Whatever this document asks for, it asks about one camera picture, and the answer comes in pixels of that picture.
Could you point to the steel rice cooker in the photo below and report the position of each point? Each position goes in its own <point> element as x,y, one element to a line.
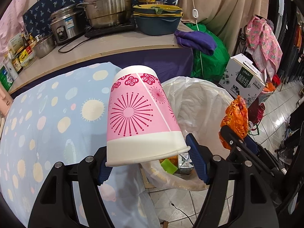
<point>67,23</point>

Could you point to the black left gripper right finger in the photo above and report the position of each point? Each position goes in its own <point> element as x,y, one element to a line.
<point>214,172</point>

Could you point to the white seasoning box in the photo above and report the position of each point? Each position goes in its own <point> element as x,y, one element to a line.
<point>15,43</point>

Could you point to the clear glass food container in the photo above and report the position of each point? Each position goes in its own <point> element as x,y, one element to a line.
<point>28,60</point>

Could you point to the dark soy sauce bottle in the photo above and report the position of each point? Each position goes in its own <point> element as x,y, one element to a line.
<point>16,64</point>

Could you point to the pink floral garment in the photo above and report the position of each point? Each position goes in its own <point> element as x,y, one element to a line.
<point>263,46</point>

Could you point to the white milk carton box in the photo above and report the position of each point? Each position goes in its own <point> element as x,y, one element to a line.
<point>241,78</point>

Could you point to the white lined trash bin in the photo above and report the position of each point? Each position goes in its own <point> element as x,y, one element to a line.
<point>199,107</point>

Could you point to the black induction cooktop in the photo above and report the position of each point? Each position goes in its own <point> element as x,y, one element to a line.
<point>96,33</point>

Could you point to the green milk carton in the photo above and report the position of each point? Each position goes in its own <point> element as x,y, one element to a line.
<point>185,165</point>

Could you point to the green tin can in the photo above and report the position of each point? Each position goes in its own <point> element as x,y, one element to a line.
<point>5,78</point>

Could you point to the small steel lidded pot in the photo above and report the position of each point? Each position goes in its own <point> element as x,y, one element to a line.
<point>44,46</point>

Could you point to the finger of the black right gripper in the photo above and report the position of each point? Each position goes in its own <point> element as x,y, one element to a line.
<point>239,154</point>
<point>252,145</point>

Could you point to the purple counter skirt cloth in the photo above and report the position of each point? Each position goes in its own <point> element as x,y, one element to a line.
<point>167,63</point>

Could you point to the pink curtain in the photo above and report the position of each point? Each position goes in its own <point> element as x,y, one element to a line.
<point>11,22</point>

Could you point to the white bottle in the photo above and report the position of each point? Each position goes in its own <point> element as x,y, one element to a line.
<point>10,68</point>

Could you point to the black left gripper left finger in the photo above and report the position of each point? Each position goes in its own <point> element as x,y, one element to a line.
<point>92,173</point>

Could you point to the green wasabi box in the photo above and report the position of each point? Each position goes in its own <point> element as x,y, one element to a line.
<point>170,165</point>

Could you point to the beige curtain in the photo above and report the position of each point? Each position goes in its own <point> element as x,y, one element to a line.
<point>224,18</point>

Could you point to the light blue dotted tablecloth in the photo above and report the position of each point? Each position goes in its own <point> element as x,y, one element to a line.
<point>64,119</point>

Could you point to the pink paper cup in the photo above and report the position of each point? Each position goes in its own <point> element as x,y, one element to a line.
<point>141,125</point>

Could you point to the stacked teal yellow basins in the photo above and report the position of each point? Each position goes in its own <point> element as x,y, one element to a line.
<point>157,20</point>

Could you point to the green bag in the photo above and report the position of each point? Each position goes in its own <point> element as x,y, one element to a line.
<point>206,67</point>

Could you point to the large steel steamer pot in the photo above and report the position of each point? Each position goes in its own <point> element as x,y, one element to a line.
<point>107,13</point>

